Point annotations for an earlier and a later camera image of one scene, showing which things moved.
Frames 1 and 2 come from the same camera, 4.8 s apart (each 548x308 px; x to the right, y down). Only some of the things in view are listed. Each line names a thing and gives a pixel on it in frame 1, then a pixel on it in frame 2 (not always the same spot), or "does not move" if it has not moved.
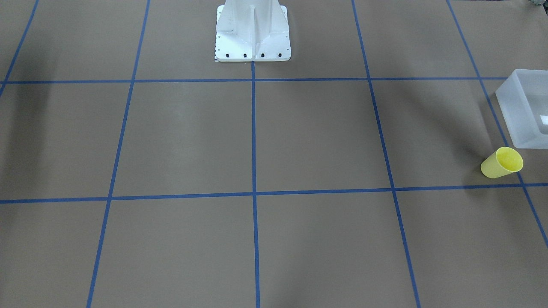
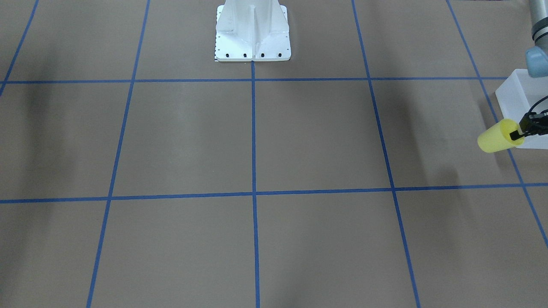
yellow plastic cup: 504,161 to 497,137
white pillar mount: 252,30 does not move
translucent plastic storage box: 523,99 does not move
